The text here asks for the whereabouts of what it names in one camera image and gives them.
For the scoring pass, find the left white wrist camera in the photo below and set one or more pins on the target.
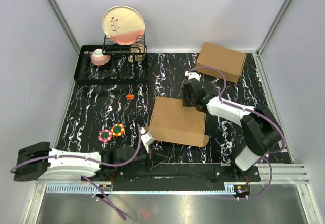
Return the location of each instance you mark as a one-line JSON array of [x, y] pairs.
[[147, 139]]

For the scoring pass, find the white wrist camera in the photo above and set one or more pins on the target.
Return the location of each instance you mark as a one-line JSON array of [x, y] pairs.
[[192, 75], [147, 139]]

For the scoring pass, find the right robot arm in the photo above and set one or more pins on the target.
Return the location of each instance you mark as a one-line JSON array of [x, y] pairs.
[[260, 129]]

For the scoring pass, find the small pink bowl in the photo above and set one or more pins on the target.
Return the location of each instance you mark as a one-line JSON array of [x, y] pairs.
[[98, 59]]

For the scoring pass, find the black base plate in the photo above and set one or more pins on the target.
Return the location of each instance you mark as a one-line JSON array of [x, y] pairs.
[[175, 177]]

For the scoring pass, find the large cream pink plate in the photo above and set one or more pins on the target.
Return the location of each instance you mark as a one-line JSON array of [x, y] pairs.
[[123, 25]]

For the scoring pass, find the black wire dish rack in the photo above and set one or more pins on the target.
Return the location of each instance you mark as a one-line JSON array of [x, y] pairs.
[[118, 71]]

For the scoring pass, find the small cream plate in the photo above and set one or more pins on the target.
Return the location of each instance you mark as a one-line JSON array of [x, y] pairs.
[[138, 52]]

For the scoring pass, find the orange rimmed flower toy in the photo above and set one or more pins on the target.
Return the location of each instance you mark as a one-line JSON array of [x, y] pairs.
[[118, 130]]

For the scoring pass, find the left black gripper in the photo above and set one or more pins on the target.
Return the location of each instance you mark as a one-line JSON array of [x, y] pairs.
[[154, 158]]

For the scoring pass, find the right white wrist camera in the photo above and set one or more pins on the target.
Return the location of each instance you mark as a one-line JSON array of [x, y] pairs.
[[192, 75]]

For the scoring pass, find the closed brown cardboard box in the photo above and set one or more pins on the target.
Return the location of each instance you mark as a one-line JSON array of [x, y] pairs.
[[229, 62]]

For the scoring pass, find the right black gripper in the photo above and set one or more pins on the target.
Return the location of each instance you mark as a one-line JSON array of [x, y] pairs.
[[185, 102]]

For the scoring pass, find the small orange flower toy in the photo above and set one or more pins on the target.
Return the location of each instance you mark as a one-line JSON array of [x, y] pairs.
[[130, 97]]

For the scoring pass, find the brown cardboard box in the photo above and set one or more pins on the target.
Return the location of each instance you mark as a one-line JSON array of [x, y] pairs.
[[229, 62], [174, 123]]

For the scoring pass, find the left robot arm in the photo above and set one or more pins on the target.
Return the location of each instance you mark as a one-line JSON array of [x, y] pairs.
[[40, 162]]

